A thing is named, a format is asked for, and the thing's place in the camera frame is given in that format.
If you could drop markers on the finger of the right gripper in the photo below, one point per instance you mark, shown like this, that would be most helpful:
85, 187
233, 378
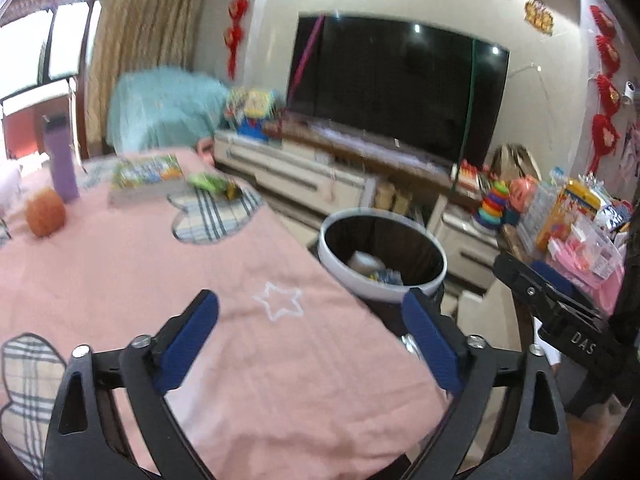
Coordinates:
553, 299

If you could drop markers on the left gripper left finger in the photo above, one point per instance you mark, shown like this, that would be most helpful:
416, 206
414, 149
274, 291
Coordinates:
86, 437

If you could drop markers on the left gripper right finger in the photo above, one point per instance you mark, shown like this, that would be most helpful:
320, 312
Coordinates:
530, 438

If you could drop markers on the pink blanket table cover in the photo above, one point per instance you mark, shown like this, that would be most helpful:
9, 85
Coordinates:
297, 380

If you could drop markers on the white round trash bin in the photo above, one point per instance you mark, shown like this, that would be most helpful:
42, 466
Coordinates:
401, 244

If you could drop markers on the black trash bag liner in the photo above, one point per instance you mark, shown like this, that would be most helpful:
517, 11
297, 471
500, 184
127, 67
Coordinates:
388, 312

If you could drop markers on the orange fruit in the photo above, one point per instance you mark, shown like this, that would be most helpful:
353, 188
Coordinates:
45, 213

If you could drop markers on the stack of children books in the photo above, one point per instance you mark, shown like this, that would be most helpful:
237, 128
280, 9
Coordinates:
137, 180

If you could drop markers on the green gold snack bag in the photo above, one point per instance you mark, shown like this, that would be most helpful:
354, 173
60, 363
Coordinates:
215, 185

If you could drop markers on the pink kettlebell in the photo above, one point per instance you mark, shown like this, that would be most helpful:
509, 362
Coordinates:
206, 150

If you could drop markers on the black flat television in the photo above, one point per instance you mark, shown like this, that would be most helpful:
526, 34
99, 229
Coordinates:
426, 87

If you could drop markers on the purple water bottle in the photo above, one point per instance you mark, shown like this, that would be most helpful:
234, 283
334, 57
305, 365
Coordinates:
58, 139

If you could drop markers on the white tv cabinet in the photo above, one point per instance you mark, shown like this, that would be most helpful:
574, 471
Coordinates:
296, 176

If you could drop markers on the teal covered furniture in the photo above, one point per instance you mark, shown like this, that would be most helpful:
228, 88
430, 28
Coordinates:
163, 108

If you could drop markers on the colourful toy cash register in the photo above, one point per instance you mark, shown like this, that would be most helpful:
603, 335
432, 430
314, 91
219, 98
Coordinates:
246, 110

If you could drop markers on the beige right curtain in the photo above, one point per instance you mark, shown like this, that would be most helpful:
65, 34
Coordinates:
134, 35

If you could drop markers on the rainbow stacking ring toy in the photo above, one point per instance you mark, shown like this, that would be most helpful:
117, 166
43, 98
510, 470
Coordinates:
489, 214

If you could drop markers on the red lantern string decoration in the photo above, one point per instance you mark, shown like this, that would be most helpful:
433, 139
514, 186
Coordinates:
234, 33

